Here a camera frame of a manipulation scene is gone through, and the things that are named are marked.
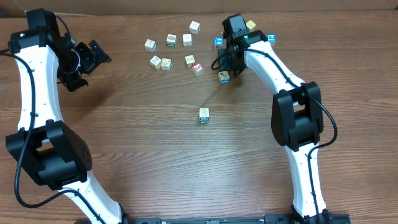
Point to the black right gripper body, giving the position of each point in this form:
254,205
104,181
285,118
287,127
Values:
230,65

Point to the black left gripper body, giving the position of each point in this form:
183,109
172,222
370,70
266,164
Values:
90,58

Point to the blue X wooden block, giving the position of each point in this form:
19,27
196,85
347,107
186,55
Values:
224,77

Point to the red three wooden block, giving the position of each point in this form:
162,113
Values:
197,69

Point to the green letter wooden block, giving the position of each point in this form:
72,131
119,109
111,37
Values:
204,115

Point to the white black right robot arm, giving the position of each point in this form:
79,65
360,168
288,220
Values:
297,112

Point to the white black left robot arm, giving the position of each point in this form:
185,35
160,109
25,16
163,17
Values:
44,147

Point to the blue top wooden block middle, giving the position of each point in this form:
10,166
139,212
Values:
218,43

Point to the wooden block numeral one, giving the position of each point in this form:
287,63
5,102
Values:
190,61

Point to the yellow top wooden block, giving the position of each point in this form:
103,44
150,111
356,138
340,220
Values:
251,25

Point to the wooden block top centre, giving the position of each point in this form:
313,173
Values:
194,27

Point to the plain wooden block red side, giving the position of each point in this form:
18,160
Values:
187,40

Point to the blue top wooden block right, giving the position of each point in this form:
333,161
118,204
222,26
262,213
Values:
271,39

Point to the green B wooden block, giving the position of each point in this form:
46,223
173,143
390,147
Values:
171,40

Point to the green sided wooden block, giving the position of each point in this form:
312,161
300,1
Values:
166,64

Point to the blue sided wooden block left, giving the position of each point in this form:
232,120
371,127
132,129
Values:
150,45

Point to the X marked wooden block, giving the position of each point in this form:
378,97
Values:
155,62

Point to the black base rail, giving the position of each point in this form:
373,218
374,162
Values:
266,219

